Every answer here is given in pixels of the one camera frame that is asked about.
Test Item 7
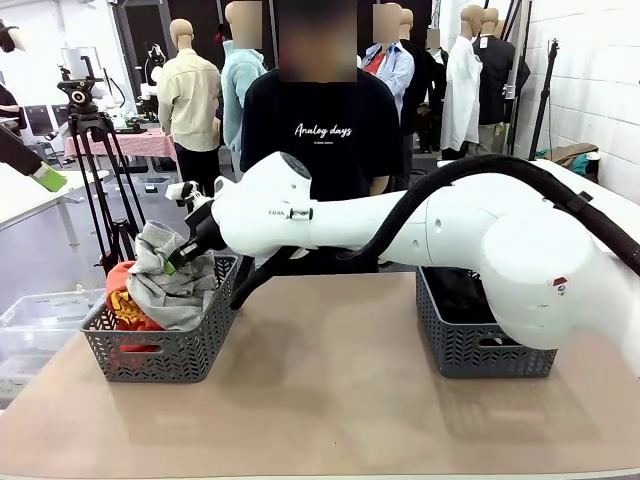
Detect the seated person in black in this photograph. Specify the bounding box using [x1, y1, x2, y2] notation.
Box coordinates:
[0, 82, 26, 136]

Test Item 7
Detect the clear plastic storage bin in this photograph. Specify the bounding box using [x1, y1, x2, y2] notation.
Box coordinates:
[0, 289, 106, 401]

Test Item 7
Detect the orange printed t-shirt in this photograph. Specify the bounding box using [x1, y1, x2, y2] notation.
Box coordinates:
[105, 260, 166, 351]

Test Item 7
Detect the pink checkered tablecloth table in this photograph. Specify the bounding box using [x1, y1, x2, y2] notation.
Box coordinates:
[64, 127, 177, 162]

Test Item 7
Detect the mannequin in cream shirt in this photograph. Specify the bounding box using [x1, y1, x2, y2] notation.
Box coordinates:
[156, 18, 225, 201]

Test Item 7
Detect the black garment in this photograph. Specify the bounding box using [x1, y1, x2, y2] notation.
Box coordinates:
[424, 267, 494, 321]

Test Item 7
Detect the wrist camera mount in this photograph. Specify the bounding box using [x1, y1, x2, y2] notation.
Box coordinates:
[164, 180, 214, 214]
[0, 19, 27, 54]

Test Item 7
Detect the person in black t-shirt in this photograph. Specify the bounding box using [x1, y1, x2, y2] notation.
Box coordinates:
[239, 0, 406, 275]

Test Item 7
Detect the small white table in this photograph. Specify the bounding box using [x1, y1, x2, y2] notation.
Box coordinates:
[0, 162, 110, 249]

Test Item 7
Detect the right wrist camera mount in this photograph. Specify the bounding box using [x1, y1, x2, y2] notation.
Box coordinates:
[164, 180, 214, 214]

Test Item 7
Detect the grey plastic woven basket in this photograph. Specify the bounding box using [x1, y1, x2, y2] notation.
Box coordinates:
[414, 264, 559, 379]
[80, 254, 241, 385]

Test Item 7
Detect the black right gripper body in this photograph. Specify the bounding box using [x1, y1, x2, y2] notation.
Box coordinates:
[183, 202, 227, 256]

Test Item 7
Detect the large white table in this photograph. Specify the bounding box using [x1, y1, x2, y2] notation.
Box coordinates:
[437, 158, 626, 211]

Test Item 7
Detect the mannequin in black jacket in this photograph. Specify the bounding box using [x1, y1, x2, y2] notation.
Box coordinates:
[399, 8, 449, 154]

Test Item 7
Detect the mannequin in white shirt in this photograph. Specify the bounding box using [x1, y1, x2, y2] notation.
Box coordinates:
[439, 4, 485, 161]

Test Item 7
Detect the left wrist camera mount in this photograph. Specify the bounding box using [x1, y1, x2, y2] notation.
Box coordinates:
[0, 19, 27, 54]

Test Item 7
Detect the black light stand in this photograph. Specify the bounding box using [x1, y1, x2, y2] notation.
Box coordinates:
[528, 38, 561, 161]

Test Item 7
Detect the black camera tripod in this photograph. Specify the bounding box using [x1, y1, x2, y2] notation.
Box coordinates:
[67, 107, 161, 276]

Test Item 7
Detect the light grey garment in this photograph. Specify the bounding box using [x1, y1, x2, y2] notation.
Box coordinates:
[127, 219, 219, 332]

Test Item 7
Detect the mannequin in blue fleece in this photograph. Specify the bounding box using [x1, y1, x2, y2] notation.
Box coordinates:
[219, 0, 269, 171]

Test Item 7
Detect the brown and teal clothes pile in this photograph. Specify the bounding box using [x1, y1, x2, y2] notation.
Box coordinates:
[537, 142, 601, 176]

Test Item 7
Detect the black chair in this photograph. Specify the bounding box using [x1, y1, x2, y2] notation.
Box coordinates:
[24, 104, 57, 136]

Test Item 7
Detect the mannequin in blue shirt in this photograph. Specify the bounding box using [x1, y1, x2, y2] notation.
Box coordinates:
[360, 2, 416, 136]

